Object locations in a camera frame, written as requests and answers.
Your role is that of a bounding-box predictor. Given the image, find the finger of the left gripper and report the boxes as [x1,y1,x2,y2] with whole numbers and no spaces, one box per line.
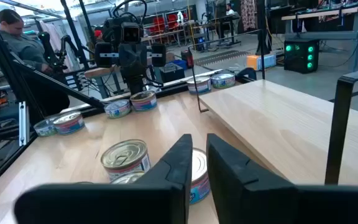
[94,42,113,68]
[150,42,167,68]

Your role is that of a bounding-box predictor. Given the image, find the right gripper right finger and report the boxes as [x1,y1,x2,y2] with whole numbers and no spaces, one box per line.
[206,133,358,224]

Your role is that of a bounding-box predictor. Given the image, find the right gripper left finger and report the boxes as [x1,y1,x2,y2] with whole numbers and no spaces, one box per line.
[14,133,194,224]

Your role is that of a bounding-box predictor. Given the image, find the blue-label pull-tab tuna can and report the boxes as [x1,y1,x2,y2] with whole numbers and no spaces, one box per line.
[129,90,158,112]
[186,76,213,95]
[52,111,86,136]
[100,139,152,181]
[110,170,145,185]
[188,147,211,205]

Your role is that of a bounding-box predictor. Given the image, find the green-label gray-lid tuna can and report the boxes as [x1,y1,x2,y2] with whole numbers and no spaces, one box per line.
[104,99,132,119]
[33,116,58,138]
[210,73,236,90]

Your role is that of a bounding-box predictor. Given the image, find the small wooden side table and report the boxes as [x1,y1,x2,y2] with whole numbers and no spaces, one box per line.
[84,65,122,99]

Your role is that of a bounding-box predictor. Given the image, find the black bin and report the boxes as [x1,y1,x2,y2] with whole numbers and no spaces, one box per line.
[158,63,186,84]

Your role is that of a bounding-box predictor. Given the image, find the blue bin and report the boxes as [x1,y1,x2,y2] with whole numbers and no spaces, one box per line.
[166,58,188,71]

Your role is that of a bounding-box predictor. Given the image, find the red canister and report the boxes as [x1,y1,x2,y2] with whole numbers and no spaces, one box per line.
[181,49,195,69]

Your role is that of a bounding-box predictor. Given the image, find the person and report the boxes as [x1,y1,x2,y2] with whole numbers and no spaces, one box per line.
[0,8,71,125]
[224,2,241,29]

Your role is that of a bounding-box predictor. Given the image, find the patterned hanging garment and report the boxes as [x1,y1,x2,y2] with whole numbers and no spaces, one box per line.
[240,0,257,32]

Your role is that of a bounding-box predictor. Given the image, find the orange and blue box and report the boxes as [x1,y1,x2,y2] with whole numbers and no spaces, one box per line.
[246,53,277,72]

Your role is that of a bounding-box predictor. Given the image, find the black computer tower green lights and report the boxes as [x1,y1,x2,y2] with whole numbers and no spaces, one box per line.
[283,39,320,75]

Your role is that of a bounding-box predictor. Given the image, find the wooden top workbench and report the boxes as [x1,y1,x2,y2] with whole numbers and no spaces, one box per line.
[281,1,358,72]

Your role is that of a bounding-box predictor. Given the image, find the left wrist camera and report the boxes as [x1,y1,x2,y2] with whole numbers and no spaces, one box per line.
[120,21,145,44]

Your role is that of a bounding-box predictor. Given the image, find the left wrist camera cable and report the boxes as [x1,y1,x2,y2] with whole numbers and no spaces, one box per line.
[112,0,149,24]

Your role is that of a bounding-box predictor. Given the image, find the black yellow cable ramp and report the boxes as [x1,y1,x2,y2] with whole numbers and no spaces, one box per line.
[194,49,251,66]

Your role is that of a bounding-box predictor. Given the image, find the wooden shelf black wire legs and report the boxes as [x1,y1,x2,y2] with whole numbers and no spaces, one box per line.
[187,29,358,187]

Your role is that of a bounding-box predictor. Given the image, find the silver corner bracket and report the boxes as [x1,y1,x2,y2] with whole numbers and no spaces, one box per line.
[17,101,30,147]

